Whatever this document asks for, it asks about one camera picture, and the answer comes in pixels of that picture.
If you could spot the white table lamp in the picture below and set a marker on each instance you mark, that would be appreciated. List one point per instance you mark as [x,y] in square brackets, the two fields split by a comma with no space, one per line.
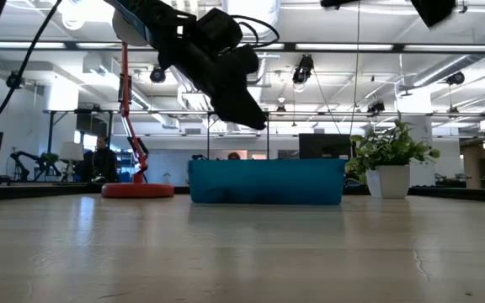
[71,151]

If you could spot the black background table frame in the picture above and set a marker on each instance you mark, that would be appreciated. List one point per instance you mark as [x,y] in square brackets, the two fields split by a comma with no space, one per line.
[51,139]

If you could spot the blue plastic bin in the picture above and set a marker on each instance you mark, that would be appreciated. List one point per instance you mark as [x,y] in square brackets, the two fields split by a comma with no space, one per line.
[268,181]

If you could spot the green plant in white pot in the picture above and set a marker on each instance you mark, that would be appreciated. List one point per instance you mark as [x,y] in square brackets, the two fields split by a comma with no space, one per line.
[390,181]

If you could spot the red desk lamp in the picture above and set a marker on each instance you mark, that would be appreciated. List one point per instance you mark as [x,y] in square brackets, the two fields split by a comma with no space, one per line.
[137,190]

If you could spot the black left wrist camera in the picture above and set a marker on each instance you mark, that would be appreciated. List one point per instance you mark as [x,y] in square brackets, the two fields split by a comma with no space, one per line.
[219,27]

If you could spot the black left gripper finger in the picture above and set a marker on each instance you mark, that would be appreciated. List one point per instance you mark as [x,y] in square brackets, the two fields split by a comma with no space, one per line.
[240,109]

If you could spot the black ceiling spotlight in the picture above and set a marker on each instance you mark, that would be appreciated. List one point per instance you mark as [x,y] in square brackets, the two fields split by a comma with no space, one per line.
[303,69]
[15,80]
[455,78]
[157,76]
[376,107]

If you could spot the person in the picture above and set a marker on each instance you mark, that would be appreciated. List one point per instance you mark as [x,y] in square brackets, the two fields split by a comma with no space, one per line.
[101,162]
[234,156]

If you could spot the black metal stand frame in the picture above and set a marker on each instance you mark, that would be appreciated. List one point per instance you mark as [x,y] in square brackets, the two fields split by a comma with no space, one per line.
[208,139]

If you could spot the black background robot arm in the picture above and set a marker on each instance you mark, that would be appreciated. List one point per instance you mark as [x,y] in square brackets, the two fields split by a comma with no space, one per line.
[28,157]

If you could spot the black aluminium table frame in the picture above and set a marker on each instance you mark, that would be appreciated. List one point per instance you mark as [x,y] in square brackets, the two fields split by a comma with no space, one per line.
[36,191]

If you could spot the black ceiling light rail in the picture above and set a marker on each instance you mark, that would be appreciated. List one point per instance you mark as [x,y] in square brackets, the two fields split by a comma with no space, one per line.
[289,46]

